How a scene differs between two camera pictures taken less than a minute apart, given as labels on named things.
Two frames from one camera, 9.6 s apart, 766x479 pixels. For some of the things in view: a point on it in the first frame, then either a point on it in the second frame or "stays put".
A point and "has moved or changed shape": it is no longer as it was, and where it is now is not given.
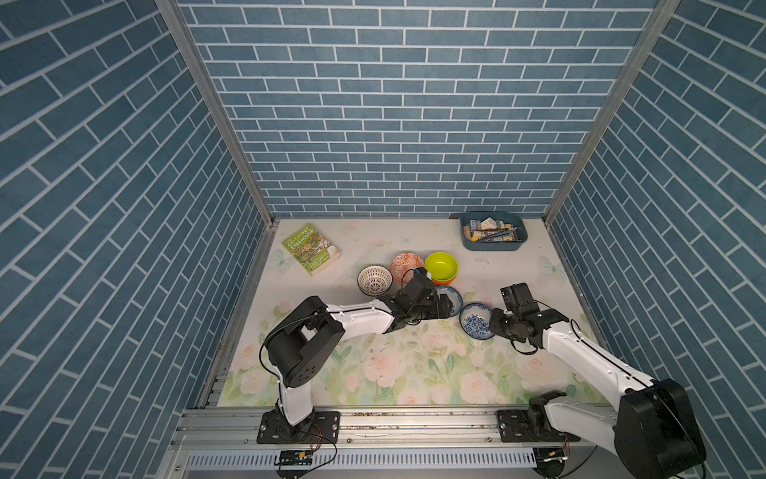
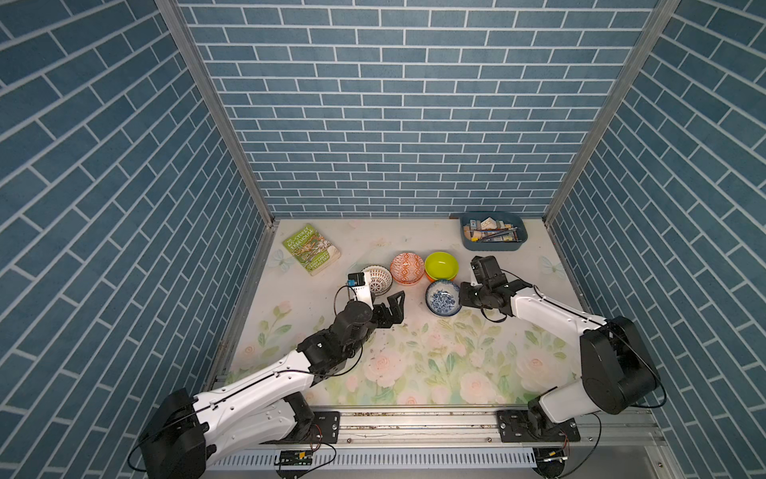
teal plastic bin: (493, 231) stays put
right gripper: (494, 323) -> (464, 288)
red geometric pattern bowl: (403, 264) stays put
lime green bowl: (442, 266) stays put
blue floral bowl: (474, 320) has moved or changed shape
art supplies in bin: (491, 230) stays put
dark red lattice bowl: (374, 279) stays put
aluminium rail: (239, 428) stays put
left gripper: (444, 310) -> (396, 316)
